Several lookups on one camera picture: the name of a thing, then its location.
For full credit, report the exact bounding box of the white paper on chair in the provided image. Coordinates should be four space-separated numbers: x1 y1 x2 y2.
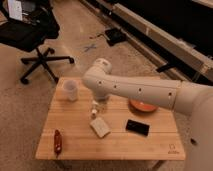
8 0 22 21

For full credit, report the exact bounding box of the white plastic cup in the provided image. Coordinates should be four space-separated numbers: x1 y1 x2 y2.
62 80 78 101

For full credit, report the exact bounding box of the black smartphone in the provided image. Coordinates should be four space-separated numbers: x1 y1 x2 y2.
126 120 150 136

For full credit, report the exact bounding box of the white tube bottle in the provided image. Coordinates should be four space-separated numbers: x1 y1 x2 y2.
91 101 100 116

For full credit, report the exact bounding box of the red pocket knife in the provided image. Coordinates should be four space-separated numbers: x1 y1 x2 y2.
54 130 62 156

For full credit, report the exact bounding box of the black object on floor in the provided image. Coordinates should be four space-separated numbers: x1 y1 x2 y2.
105 28 126 46

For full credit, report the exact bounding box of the long white baseboard rail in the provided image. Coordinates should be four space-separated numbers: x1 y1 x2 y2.
79 0 213 83

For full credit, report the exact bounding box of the orange bowl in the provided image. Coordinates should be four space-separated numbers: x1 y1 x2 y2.
129 99 157 112

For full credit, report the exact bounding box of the black office chair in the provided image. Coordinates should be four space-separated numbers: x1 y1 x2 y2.
0 0 75 84

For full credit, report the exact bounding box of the white rectangular box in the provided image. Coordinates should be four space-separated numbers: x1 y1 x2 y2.
90 117 110 138

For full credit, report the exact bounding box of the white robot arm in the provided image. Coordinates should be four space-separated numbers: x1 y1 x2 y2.
82 58 213 171

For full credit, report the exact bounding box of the wooden table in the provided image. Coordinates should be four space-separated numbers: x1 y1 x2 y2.
36 77 185 161

